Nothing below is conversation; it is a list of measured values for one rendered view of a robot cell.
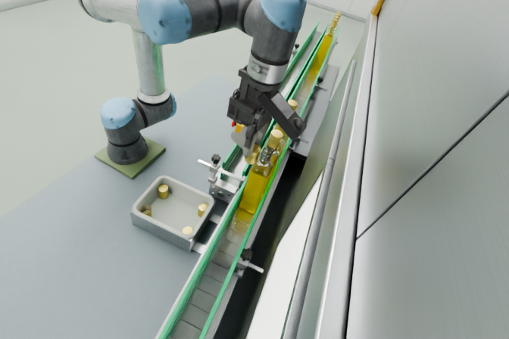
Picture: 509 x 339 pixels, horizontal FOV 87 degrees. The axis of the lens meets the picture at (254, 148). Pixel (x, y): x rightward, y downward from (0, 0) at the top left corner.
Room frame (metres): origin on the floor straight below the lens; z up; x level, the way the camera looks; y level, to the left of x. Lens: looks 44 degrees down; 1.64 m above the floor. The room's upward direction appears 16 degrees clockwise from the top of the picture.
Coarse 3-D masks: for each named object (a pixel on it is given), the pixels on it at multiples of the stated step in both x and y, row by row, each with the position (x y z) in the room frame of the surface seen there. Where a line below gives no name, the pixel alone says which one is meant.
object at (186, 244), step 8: (136, 216) 0.39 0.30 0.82; (208, 216) 0.48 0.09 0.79; (216, 216) 0.51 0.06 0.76; (136, 224) 0.39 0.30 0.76; (144, 224) 0.39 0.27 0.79; (152, 224) 0.38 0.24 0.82; (152, 232) 0.38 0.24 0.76; (160, 232) 0.38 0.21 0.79; (168, 232) 0.37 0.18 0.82; (200, 232) 0.42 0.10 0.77; (168, 240) 0.37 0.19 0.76; (176, 240) 0.37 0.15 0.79; (184, 240) 0.36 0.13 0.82; (192, 240) 0.37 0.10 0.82; (184, 248) 0.36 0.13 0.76; (192, 248) 0.37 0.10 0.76; (200, 248) 0.38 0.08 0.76
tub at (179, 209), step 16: (160, 176) 0.55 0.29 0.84; (144, 192) 0.47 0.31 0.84; (176, 192) 0.54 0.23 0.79; (192, 192) 0.53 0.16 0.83; (160, 208) 0.47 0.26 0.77; (176, 208) 0.49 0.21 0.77; (192, 208) 0.51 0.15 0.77; (208, 208) 0.48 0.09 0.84; (160, 224) 0.38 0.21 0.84; (176, 224) 0.43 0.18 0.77; (192, 224) 0.45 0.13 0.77
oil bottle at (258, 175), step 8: (256, 168) 0.50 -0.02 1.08; (264, 168) 0.50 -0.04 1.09; (272, 168) 0.53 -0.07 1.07; (248, 176) 0.50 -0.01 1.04; (256, 176) 0.49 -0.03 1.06; (264, 176) 0.49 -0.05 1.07; (248, 184) 0.49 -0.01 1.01; (256, 184) 0.49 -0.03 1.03; (264, 184) 0.49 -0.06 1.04; (248, 192) 0.49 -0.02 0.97; (256, 192) 0.49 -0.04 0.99; (248, 200) 0.49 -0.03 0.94; (256, 200) 0.49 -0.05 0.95; (248, 208) 0.49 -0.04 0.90; (256, 208) 0.50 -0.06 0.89
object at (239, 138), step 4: (244, 128) 0.46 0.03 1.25; (232, 132) 0.46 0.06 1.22; (236, 132) 0.46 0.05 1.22; (240, 132) 0.46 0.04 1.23; (244, 132) 0.45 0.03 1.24; (232, 136) 0.46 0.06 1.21; (236, 136) 0.46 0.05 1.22; (240, 136) 0.45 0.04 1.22; (244, 136) 0.45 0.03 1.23; (256, 136) 0.45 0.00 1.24; (236, 140) 0.46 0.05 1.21; (240, 140) 0.45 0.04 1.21; (244, 140) 0.45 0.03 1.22; (252, 140) 0.44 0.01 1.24; (240, 144) 0.45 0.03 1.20; (244, 144) 0.45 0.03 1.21; (252, 144) 0.44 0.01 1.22; (244, 148) 0.44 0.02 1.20; (252, 148) 0.45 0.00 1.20; (244, 152) 0.44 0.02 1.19; (248, 152) 0.44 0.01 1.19; (244, 156) 0.45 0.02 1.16
